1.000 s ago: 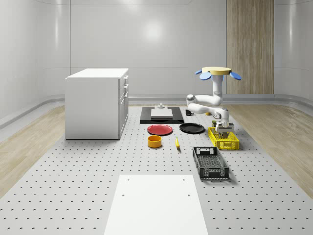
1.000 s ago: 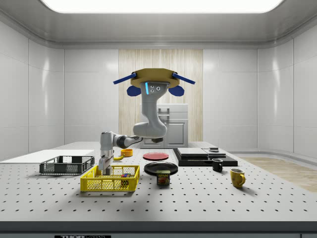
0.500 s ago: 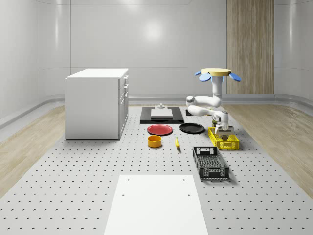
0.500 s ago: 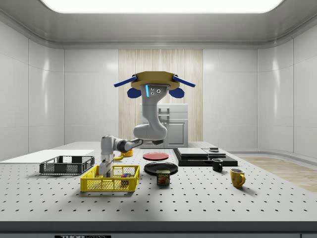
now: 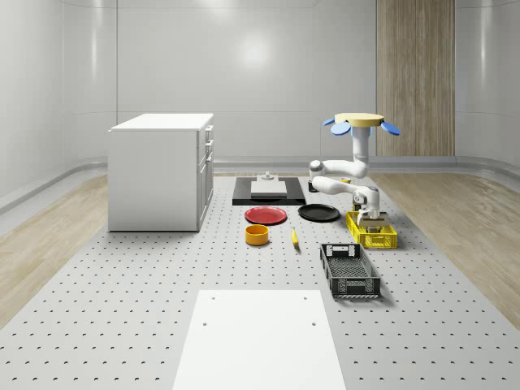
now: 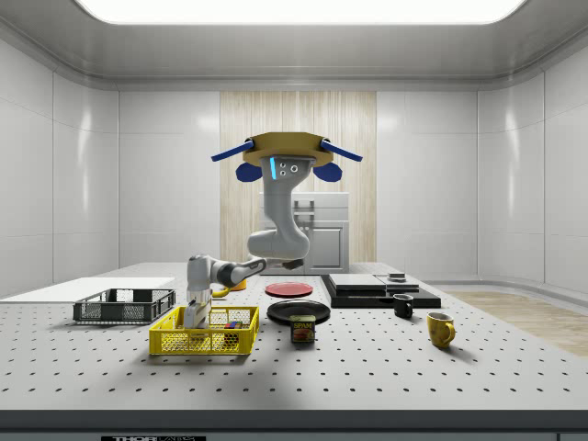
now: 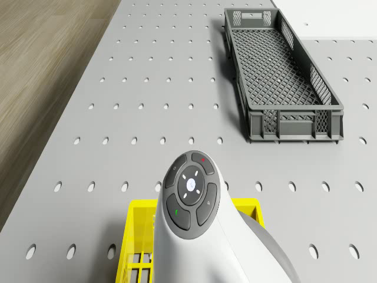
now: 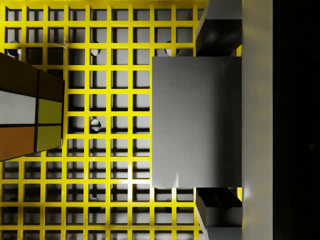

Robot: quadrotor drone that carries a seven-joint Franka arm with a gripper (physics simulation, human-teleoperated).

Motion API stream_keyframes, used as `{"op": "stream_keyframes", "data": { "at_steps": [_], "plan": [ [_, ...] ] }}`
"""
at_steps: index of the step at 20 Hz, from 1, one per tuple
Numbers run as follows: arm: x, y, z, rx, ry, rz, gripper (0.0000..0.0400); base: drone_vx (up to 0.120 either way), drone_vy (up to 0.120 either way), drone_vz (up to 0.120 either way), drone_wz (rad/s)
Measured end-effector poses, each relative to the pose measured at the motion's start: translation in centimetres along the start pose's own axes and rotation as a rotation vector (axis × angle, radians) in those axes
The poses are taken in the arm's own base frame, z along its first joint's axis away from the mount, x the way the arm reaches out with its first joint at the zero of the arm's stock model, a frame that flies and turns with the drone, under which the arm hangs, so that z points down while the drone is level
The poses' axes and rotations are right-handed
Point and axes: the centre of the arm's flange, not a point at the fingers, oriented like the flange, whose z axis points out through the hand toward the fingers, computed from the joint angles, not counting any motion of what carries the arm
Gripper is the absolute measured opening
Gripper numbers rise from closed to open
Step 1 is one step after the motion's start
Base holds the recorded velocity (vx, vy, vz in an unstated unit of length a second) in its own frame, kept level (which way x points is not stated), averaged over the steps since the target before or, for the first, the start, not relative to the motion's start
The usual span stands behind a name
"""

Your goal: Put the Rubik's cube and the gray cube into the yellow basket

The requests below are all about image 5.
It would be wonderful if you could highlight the drone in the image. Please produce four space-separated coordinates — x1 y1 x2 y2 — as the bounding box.
322 112 402 137

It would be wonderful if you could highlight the red plate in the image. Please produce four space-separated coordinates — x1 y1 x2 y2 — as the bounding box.
244 206 288 226

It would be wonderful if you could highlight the black stove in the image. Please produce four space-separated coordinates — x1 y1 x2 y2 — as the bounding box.
232 171 307 206

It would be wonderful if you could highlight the yellow bowl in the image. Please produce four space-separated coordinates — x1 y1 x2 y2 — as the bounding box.
244 223 271 247

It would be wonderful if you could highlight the black plate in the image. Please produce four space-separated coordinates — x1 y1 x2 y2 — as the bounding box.
297 203 341 223

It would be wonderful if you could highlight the yellow basket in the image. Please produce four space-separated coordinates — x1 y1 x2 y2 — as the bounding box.
344 210 399 249

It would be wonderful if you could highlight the white cabinet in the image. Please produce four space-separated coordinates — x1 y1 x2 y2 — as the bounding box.
107 112 215 233

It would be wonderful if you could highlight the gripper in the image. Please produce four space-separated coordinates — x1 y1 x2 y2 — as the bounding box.
356 214 390 236

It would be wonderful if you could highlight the white board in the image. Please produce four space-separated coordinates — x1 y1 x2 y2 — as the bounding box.
171 288 348 390

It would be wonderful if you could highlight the dark grey basket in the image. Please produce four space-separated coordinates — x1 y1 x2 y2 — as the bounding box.
318 242 383 301

